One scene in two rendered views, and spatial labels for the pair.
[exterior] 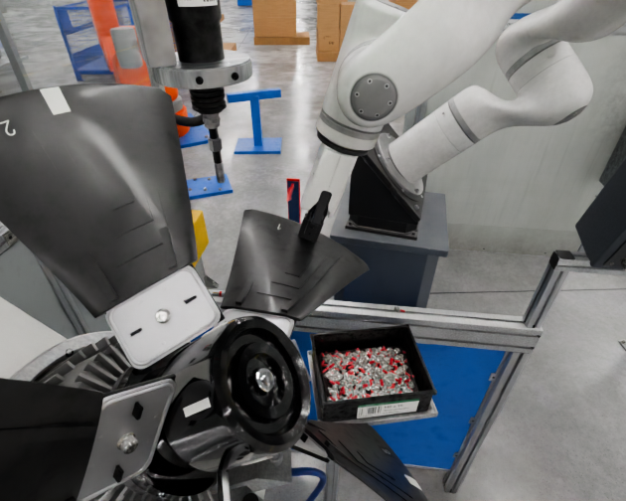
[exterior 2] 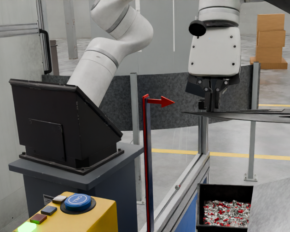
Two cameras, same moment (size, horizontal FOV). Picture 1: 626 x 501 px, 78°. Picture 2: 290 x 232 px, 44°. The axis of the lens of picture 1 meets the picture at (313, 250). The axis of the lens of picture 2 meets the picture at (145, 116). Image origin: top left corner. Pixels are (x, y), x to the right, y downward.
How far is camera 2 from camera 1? 0.87 m
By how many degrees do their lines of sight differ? 67
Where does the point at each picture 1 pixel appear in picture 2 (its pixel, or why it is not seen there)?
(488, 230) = (8, 200)
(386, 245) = (118, 165)
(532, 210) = not seen: hidden behind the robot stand
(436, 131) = (101, 69)
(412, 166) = (97, 100)
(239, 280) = (281, 118)
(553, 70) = (138, 17)
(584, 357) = not seen: hidden behind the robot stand
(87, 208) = not seen: outside the picture
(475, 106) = (114, 46)
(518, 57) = (119, 14)
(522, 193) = (15, 157)
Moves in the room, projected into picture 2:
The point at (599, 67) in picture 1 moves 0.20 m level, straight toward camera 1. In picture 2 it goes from (15, 56) to (27, 58)
